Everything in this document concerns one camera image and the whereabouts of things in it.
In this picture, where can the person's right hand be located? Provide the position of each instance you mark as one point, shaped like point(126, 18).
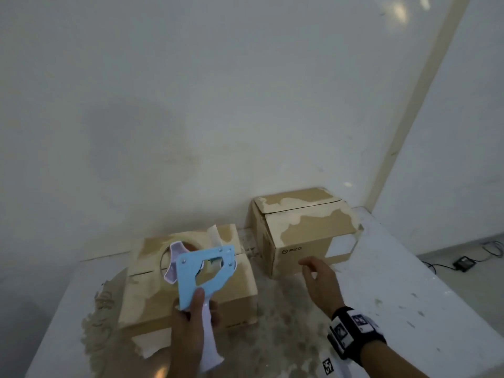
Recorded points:
point(325, 287)

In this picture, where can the person's left hand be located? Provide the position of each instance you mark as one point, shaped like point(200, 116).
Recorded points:
point(185, 342)

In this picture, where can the person's right thumb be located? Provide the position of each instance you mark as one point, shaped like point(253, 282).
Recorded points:
point(308, 274)

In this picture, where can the person's left thumb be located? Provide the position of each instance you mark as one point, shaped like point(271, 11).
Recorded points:
point(197, 305)

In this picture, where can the person's right forearm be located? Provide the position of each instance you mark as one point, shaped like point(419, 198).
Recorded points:
point(393, 362)

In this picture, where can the tall worn cardboard box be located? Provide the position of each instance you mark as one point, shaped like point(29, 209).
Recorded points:
point(299, 236)

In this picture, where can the flat worn cardboard box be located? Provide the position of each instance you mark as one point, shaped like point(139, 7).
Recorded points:
point(157, 295)

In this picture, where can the black wrist tracker with markers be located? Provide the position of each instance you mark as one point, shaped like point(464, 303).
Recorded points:
point(354, 330)

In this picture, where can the black power adapter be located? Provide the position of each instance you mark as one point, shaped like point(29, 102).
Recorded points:
point(465, 263)

